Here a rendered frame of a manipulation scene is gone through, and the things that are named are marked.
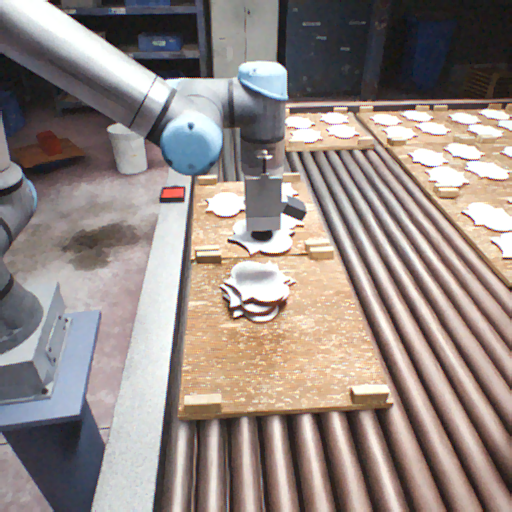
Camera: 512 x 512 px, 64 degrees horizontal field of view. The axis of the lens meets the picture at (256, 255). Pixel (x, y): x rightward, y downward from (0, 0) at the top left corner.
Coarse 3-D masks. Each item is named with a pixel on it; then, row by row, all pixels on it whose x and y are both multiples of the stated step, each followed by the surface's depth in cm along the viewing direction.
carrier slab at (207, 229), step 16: (208, 192) 125; (240, 192) 125; (304, 192) 125; (192, 224) 110; (208, 224) 110; (224, 224) 110; (304, 224) 110; (320, 224) 110; (192, 240) 104; (208, 240) 104; (224, 240) 104; (304, 240) 104; (192, 256) 98; (224, 256) 98; (240, 256) 98; (256, 256) 99
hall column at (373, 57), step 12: (384, 0) 435; (372, 12) 451; (384, 12) 441; (372, 24) 454; (384, 24) 449; (372, 36) 457; (384, 36) 456; (372, 48) 462; (384, 48) 463; (372, 60) 469; (372, 72) 477; (372, 84) 485; (360, 96) 504; (372, 96) 494
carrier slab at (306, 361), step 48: (192, 288) 89; (336, 288) 89; (192, 336) 77; (240, 336) 77; (288, 336) 77; (336, 336) 77; (192, 384) 69; (240, 384) 69; (288, 384) 69; (336, 384) 69; (384, 384) 69
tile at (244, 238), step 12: (240, 228) 81; (228, 240) 78; (240, 240) 78; (252, 240) 78; (264, 240) 78; (276, 240) 78; (288, 240) 78; (252, 252) 74; (264, 252) 75; (276, 252) 75; (288, 252) 76
